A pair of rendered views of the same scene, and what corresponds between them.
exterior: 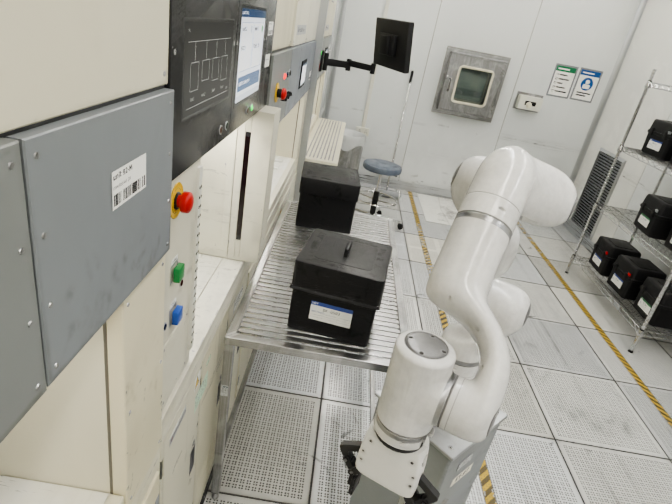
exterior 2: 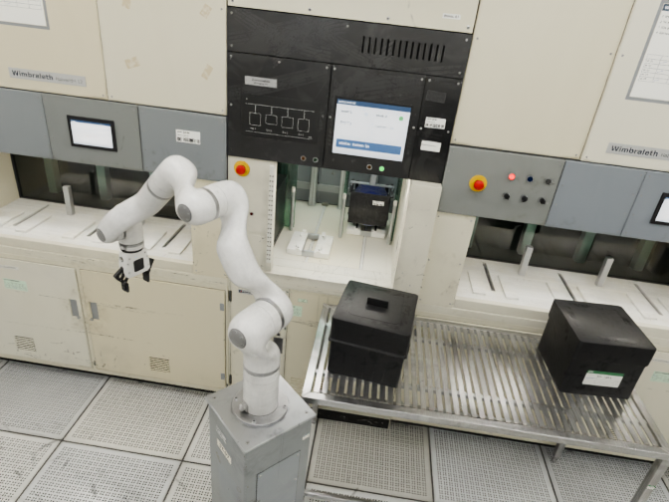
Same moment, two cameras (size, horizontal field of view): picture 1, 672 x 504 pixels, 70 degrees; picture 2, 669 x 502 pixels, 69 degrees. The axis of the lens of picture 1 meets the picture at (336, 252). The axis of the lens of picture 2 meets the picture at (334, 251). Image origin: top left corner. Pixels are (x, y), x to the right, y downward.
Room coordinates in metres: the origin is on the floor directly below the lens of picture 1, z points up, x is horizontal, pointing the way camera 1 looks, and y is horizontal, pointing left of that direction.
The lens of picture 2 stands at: (1.40, -1.58, 2.04)
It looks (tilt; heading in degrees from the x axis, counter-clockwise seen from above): 28 degrees down; 95
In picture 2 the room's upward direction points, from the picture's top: 6 degrees clockwise
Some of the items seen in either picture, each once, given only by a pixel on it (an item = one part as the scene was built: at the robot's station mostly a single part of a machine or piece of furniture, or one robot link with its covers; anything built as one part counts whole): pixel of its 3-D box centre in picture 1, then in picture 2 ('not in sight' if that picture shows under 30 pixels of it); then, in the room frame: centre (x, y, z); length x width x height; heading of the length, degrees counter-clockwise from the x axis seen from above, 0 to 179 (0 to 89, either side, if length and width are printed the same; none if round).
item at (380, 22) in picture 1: (366, 47); not in sight; (3.17, 0.05, 1.57); 0.53 x 0.40 x 0.36; 92
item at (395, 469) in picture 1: (393, 452); (132, 258); (0.55, -0.15, 1.12); 0.10 x 0.07 x 0.11; 67
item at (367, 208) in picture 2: not in sight; (370, 197); (1.34, 0.93, 1.06); 0.24 x 0.20 x 0.32; 2
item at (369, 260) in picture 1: (345, 261); (375, 313); (1.45, -0.04, 0.98); 0.29 x 0.29 x 0.13; 83
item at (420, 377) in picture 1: (418, 382); (127, 223); (0.55, -0.15, 1.26); 0.09 x 0.08 x 0.13; 66
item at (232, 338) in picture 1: (318, 332); (452, 433); (1.87, 0.01, 0.38); 1.30 x 0.60 x 0.76; 2
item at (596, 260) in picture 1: (613, 257); not in sight; (3.84, -2.31, 0.31); 0.30 x 0.28 x 0.26; 179
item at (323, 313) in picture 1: (338, 294); (370, 340); (1.45, -0.04, 0.85); 0.28 x 0.28 x 0.17; 83
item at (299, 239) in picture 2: not in sight; (311, 243); (1.08, 0.61, 0.89); 0.22 x 0.21 x 0.04; 92
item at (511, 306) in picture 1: (485, 321); (256, 340); (1.08, -0.41, 1.07); 0.19 x 0.12 x 0.24; 67
